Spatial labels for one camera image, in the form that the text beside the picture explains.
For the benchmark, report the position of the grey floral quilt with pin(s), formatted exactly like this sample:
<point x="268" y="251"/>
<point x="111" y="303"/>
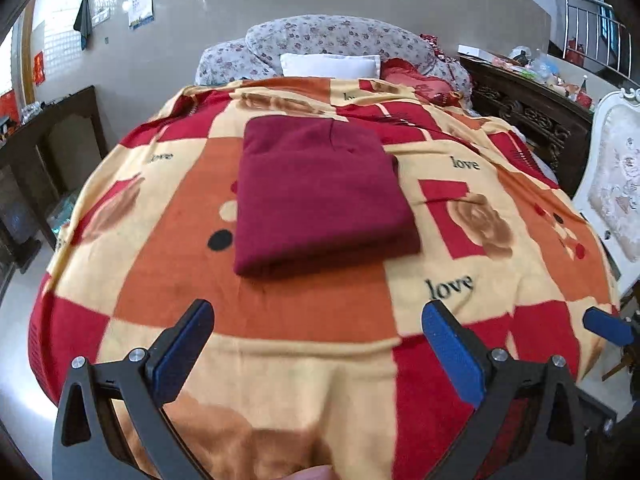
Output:
<point x="340" y="35"/>

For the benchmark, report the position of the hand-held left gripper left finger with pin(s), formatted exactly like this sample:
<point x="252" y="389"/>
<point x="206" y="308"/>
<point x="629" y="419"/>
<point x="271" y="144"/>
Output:
<point x="182" y="355"/>

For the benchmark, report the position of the dark carved wooden sideboard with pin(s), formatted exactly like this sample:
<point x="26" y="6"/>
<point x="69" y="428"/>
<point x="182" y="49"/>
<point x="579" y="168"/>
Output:
<point x="530" y="110"/>

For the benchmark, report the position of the white pillow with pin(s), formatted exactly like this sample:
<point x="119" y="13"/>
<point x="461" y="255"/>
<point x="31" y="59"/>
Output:
<point x="330" y="66"/>

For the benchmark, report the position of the dark red sweater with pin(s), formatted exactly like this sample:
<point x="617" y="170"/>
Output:
<point x="320" y="195"/>

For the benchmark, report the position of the red paper window decoration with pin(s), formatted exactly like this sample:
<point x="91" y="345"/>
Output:
<point x="38" y="67"/>

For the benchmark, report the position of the dark wooden cabinet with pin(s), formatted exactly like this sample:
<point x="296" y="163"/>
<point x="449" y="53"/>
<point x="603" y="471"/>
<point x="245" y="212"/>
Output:
<point x="55" y="150"/>

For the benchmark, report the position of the white upholstered chair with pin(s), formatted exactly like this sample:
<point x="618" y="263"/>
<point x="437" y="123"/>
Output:
<point x="612" y="175"/>

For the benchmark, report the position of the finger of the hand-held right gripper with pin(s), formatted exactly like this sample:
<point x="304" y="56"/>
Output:
<point x="600" y="415"/>
<point x="607" y="327"/>

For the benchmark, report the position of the dark hanging cloth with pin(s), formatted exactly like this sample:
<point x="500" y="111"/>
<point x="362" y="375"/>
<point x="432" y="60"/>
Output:
<point x="83" y="20"/>

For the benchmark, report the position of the red embroidered pillow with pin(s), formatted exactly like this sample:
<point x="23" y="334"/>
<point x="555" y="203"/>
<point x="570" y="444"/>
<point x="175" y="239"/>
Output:
<point x="420" y="77"/>

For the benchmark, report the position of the flat white box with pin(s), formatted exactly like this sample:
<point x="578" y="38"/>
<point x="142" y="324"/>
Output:
<point x="480" y="51"/>

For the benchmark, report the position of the printed red orange blanket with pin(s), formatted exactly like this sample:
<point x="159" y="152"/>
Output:
<point x="310" y="320"/>

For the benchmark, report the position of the metal stair railing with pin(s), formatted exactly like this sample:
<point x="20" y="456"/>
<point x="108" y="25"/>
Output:
<point x="595" y="25"/>

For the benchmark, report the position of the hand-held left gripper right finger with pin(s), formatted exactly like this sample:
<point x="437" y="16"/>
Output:
<point x="452" y="355"/>

